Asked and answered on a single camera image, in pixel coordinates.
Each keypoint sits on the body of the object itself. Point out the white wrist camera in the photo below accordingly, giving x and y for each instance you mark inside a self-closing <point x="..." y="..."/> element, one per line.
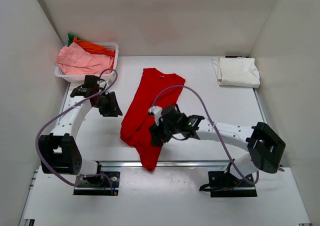
<point x="156" y="112"/>
<point x="104" y="83"/>

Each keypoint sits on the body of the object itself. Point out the pink t shirt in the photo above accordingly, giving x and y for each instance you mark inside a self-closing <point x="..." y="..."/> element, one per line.
<point x="74" y="60"/>

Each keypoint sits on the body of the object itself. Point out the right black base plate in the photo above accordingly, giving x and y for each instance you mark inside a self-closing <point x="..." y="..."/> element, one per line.
<point x="225" y="185"/>

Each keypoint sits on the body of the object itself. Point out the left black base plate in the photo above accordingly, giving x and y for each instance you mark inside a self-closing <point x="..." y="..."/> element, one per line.
<point x="99" y="185"/>

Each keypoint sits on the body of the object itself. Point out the aluminium rail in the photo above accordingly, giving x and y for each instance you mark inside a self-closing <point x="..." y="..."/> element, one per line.
<point x="192" y="163"/>

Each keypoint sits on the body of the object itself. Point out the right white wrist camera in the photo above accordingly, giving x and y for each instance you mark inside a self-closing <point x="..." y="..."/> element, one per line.
<point x="156" y="112"/>

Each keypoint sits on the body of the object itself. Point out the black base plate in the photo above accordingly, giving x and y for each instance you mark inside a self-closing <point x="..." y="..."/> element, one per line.
<point x="225" y="185"/>
<point x="99" y="185"/>

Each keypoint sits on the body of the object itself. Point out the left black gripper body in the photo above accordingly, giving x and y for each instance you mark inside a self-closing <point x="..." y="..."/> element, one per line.
<point x="107" y="103"/>

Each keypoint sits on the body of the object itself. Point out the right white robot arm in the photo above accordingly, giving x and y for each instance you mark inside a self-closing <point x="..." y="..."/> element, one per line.
<point x="264" y="148"/>

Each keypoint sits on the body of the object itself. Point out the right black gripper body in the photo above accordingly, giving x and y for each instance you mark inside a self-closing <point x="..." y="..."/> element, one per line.
<point x="164" y="130"/>

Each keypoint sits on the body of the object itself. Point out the red t shirt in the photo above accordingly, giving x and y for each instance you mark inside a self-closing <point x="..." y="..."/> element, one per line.
<point x="136" y="123"/>

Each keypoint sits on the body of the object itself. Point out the green cloth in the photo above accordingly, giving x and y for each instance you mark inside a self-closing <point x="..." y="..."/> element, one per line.
<point x="70" y="37"/>

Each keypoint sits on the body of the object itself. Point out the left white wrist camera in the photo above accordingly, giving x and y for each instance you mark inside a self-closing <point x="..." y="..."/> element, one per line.
<point x="104" y="83"/>

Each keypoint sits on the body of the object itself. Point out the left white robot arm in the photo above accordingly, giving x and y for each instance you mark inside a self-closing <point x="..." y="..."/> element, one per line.
<point x="58" y="149"/>

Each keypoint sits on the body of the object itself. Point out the folded white t shirt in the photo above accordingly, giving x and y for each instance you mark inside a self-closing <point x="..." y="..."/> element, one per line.
<point x="236" y="72"/>

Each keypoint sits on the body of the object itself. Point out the orange t shirt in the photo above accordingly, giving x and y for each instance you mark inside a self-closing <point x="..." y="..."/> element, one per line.
<point x="95" y="49"/>

